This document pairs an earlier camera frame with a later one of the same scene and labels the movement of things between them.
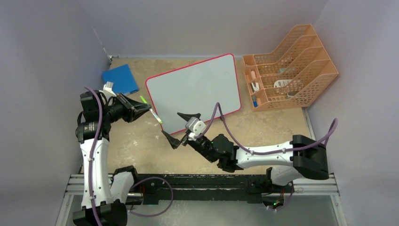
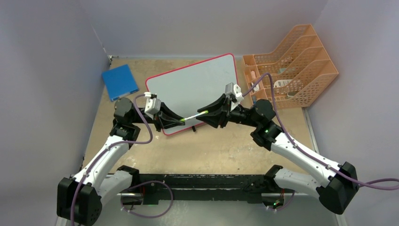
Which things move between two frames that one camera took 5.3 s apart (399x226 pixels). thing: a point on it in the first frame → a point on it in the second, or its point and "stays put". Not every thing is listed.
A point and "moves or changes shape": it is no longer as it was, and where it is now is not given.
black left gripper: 132,110 → 159,121
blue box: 122,78 stays put
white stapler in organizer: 255,86 stays put
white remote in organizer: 282,83 stays put
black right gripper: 175,143 → 223,104
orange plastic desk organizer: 292,75 stays put
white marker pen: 156,117 moves or changes shape
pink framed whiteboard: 193,89 stays put
